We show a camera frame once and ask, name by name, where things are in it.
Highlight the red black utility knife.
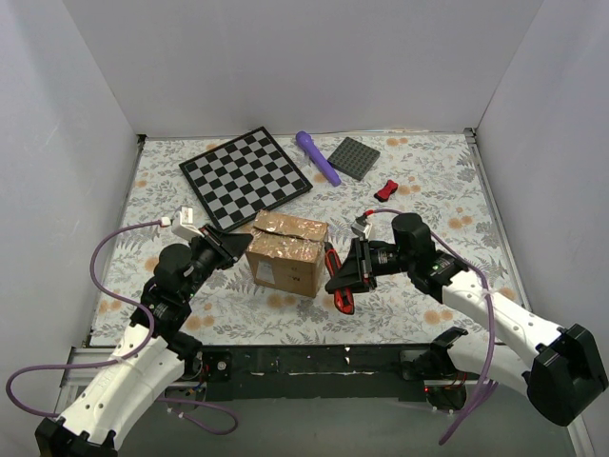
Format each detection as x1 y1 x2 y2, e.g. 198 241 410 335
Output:
324 243 356 315

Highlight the brown taped cardboard box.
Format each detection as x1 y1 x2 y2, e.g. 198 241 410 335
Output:
246 210 328 298

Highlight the red black knife cap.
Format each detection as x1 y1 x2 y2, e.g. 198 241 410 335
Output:
374 180 399 203

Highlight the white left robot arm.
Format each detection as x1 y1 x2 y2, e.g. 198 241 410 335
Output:
34 226 252 456

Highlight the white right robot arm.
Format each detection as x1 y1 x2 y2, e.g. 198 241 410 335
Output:
325 211 608 427

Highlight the black white checkerboard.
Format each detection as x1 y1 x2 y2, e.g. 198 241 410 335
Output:
180 127 312 228

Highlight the dark grey studded plate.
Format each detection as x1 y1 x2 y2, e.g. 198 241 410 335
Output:
327 137 381 181

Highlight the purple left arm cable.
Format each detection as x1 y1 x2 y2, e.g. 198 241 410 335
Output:
6 219 239 436

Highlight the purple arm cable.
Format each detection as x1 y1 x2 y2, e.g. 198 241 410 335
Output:
366 209 498 446
6 219 239 436

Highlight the purple cylindrical handle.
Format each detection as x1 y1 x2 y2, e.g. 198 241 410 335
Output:
295 130 342 187

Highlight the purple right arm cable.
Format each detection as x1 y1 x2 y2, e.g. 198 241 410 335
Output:
366 209 498 446

